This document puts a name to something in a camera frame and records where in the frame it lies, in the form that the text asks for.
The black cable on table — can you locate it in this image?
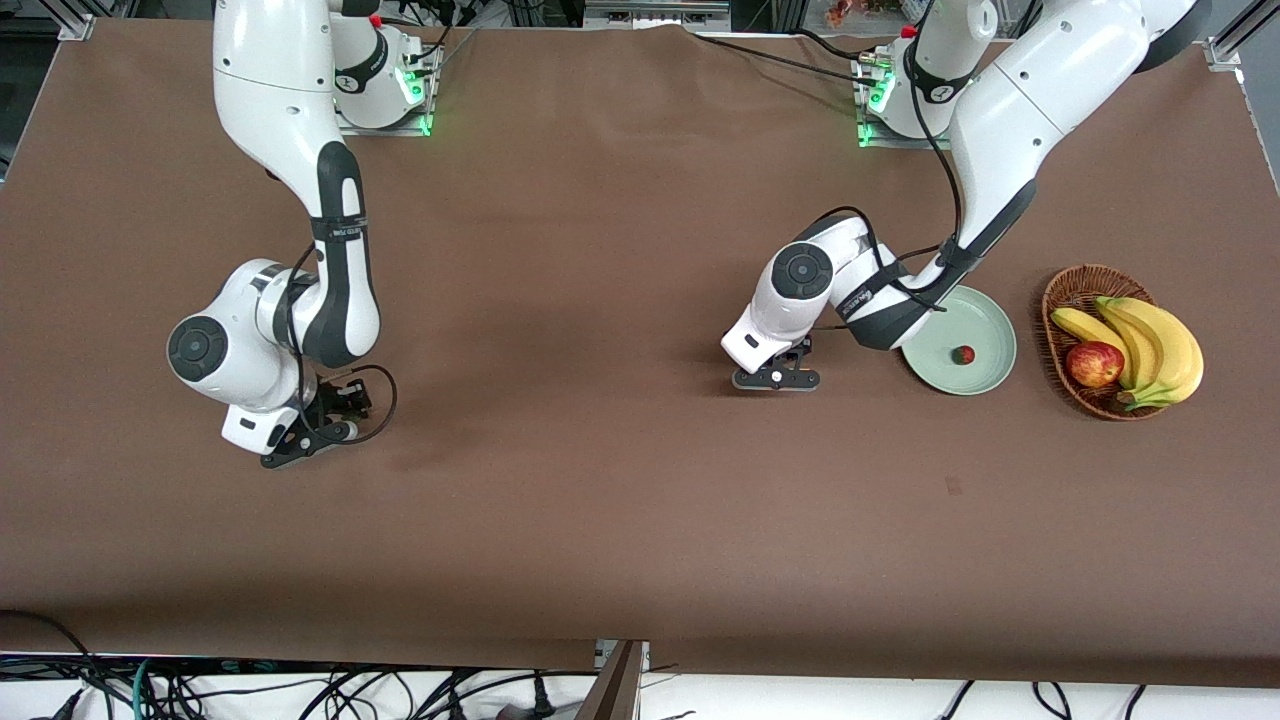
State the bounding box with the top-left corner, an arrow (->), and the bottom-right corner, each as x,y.
690,33 -> 881,86

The red apple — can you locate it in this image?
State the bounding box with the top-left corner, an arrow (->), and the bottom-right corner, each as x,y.
1065,341 -> 1126,389

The yellow banana bunch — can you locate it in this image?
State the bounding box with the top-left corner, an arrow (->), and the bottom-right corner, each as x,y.
1049,296 -> 1205,412

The brown table cover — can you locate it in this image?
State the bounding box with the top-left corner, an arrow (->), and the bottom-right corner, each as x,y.
0,18 -> 1280,691

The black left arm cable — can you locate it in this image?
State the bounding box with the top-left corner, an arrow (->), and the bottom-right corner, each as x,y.
790,0 -> 1051,316

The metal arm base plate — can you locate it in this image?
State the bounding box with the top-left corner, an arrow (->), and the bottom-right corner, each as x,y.
335,40 -> 442,138
853,50 -> 961,151

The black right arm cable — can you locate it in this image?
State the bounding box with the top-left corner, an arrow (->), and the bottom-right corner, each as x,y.
285,240 -> 399,443

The brown wicker basket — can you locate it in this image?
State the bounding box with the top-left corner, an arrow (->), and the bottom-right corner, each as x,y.
1041,264 -> 1171,422

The brown wooden post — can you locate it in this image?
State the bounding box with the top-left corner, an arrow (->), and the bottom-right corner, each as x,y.
575,640 -> 646,720

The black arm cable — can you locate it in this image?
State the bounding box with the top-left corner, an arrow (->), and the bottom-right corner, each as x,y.
285,240 -> 399,443
790,0 -> 1051,316

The black floor cable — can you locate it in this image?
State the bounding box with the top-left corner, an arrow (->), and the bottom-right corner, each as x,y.
0,610 -> 116,720

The mint green round plate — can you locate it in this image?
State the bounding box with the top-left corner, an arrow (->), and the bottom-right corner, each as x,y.
900,285 -> 1018,397

